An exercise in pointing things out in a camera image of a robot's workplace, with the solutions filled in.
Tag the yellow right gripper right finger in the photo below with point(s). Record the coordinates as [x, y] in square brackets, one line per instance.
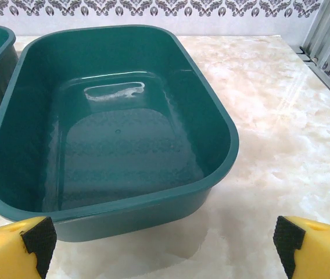
[324, 253]

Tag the aluminium frame post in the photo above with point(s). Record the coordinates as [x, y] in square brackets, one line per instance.
[324, 23]

